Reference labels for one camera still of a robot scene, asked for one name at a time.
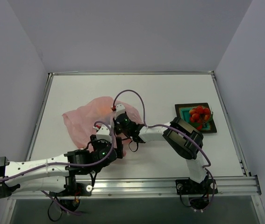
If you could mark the pink plastic bag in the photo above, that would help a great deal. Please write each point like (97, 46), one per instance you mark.
(80, 122)

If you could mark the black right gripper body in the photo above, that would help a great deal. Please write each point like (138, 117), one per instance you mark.
(117, 127)

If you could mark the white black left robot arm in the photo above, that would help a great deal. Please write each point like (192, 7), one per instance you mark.
(57, 175)

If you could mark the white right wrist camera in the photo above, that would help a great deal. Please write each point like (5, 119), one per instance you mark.
(118, 109)

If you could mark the red fake berry cluster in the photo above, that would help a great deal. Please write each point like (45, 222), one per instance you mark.
(201, 118)

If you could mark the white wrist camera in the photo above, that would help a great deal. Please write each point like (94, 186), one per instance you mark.
(118, 109)
(104, 133)

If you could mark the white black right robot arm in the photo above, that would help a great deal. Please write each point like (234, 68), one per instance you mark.
(186, 141)

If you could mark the black square plate teal centre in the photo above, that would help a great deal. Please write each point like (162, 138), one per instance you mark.
(182, 111)

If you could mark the aluminium front rail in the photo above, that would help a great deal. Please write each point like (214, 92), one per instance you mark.
(166, 187)

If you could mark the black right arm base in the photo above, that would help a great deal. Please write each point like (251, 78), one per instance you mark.
(190, 187)

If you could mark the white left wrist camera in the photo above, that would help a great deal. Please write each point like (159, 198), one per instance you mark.
(104, 133)

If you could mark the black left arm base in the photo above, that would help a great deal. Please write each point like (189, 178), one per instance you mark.
(73, 189)

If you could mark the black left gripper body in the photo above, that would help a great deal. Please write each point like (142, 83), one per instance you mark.
(119, 150)

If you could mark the orange fake fruit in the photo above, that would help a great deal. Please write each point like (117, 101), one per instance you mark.
(102, 111)

